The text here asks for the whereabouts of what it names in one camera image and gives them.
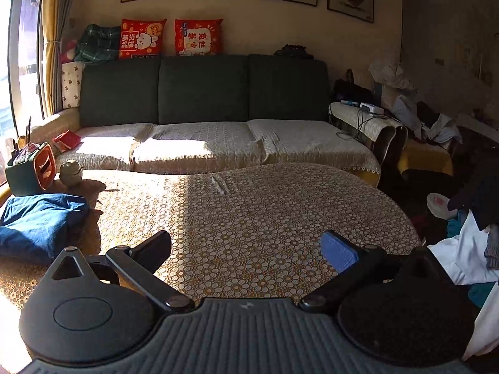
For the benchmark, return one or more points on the white power strip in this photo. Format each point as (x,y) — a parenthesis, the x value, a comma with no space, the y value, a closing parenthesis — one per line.
(371,108)

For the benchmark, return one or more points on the round ceramic teapot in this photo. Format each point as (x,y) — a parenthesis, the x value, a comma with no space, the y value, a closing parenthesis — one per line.
(71,173)

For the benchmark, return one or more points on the folded blue garment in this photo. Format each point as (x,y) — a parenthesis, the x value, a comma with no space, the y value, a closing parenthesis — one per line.
(35,228)

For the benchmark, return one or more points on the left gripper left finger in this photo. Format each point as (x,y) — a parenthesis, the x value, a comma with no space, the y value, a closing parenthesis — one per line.
(134,268)

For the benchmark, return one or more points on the right red cushion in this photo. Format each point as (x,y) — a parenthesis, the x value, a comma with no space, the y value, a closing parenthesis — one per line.
(194,37)

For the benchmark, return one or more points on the left red cushion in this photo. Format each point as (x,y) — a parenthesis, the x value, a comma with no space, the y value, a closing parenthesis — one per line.
(140,38)

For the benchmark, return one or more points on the floral white pillow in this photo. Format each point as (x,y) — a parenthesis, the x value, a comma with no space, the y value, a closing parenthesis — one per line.
(72,75)

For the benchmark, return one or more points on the wooden armchair with clothes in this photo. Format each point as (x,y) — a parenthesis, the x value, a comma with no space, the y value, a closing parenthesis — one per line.
(430,134)

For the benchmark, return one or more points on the red booklet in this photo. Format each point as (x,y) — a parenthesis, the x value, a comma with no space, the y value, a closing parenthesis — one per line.
(66,141)

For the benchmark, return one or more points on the floral lace tablecloth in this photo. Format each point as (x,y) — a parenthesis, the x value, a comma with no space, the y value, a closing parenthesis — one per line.
(253,232)

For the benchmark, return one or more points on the black massager on sofa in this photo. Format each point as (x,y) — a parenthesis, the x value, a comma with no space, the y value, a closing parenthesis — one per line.
(294,52)

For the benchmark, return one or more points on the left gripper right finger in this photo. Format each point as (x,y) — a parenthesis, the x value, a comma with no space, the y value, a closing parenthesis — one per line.
(355,267)

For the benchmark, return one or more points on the red cushion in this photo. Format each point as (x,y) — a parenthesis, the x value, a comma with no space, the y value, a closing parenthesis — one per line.
(140,38)
(194,37)

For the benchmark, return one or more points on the white garment pile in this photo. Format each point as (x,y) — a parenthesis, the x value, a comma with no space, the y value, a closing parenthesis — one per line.
(463,258)

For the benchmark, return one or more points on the dark green sofa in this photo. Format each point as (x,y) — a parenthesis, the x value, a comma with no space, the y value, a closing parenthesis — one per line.
(232,88)

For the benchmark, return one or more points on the yellow curtain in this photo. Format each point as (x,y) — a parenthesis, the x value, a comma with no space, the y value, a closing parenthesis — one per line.
(54,14)

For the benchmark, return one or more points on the teal orange storage box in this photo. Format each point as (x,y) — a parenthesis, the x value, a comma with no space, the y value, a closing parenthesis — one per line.
(32,171)

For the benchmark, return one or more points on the green plaid blanket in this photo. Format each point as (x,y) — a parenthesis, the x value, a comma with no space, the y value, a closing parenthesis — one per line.
(98,44)

